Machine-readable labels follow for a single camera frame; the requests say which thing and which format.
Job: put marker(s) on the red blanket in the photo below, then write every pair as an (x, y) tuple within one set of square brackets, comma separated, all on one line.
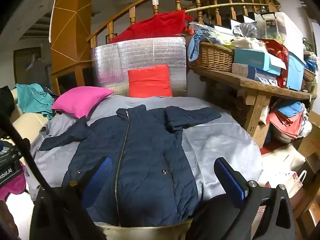
[(155, 26)]

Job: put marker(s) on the navy padded jacket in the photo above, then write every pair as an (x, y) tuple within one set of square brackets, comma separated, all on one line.
[(145, 155)]

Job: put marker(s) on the grey bed sheet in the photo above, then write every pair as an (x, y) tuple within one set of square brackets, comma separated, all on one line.
[(212, 140)]

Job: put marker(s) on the silver foil insulation mat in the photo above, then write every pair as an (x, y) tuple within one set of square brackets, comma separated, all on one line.
[(140, 55)]

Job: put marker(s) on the black garment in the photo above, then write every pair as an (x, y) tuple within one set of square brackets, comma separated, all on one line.
[(6, 100)]

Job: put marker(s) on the small wicker basket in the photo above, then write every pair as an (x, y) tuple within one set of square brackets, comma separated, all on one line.
[(309, 75)]

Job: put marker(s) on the teal garment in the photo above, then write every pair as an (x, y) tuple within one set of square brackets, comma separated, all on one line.
[(35, 97)]

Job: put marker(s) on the cardboard box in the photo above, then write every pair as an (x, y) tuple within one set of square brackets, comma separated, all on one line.
[(260, 135)]

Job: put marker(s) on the white patterned box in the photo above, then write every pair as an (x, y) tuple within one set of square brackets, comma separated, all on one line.
[(243, 70)]

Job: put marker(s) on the magenta cloth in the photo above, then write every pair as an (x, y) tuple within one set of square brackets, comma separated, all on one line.
[(12, 190)]

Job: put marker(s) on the red cushion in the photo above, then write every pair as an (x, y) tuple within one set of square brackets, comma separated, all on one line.
[(150, 82)]

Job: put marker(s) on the wooden stair railing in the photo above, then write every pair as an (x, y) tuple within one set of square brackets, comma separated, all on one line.
[(155, 5)]

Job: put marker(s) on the light blue storage box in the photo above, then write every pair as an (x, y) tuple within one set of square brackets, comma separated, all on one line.
[(295, 72)]

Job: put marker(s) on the golden wooden column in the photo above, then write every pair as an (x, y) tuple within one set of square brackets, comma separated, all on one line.
[(67, 30)]

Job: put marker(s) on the red gift box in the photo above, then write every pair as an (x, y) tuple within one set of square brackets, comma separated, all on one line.
[(280, 52)]

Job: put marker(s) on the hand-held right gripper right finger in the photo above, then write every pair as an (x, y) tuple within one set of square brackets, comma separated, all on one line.
[(228, 177)]

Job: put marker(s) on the blue folded cloth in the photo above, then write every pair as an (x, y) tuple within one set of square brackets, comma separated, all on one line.
[(290, 108)]

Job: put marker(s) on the pink pillow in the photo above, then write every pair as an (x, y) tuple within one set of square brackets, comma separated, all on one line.
[(80, 101)]

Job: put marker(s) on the white plastic bag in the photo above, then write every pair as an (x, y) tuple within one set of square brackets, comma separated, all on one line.
[(247, 43)]

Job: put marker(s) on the clear plastic bag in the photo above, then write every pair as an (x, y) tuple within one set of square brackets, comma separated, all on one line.
[(246, 30)]

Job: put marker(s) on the cream leather sofa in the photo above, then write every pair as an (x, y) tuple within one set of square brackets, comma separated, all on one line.
[(27, 122)]

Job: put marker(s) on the large wicker basket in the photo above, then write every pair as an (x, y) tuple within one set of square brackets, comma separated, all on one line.
[(212, 57)]

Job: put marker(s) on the clear plastic storage bin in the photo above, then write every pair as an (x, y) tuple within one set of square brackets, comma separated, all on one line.
[(287, 27)]

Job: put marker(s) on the teal shoe box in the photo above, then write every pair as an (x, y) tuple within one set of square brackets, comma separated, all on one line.
[(252, 58)]

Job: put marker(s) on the white shopping bag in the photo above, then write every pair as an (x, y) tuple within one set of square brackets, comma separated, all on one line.
[(285, 182)]

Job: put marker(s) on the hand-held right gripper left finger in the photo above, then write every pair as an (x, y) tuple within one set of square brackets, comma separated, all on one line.
[(100, 177)]

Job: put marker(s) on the stack of pink cloths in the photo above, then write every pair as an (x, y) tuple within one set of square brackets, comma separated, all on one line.
[(282, 125)]

